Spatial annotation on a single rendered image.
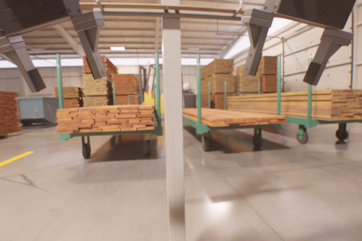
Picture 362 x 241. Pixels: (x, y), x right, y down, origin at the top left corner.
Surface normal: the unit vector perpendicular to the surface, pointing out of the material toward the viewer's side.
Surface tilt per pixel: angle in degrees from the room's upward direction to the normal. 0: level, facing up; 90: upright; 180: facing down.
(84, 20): 113
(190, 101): 92
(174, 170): 90
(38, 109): 90
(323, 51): 82
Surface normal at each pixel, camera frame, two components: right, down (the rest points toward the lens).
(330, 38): -0.98, -0.09
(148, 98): -0.11, 0.03
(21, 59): 0.98, -0.14
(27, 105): 0.15, 0.09
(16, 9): -0.04, 0.48
